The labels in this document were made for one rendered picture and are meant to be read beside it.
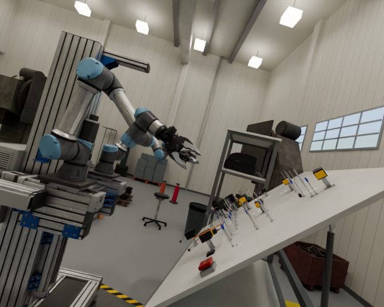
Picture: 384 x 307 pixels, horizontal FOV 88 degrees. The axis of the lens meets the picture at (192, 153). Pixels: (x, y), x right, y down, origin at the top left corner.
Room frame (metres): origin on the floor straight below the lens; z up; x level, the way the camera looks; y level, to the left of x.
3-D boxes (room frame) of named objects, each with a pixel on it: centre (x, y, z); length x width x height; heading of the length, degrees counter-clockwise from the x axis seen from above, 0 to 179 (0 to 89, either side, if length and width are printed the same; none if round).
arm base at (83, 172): (1.14, 0.63, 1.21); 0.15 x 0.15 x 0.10
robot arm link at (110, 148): (1.65, 0.66, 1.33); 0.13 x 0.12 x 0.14; 176
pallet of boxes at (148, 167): (9.03, 1.60, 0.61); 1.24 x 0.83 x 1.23; 93
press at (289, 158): (4.75, -1.85, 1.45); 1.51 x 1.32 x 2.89; 3
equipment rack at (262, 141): (2.13, -0.59, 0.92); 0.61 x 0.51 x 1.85; 165
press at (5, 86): (4.32, 3.97, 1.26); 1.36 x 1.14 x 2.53; 4
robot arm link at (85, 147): (1.14, 0.63, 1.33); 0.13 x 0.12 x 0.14; 167
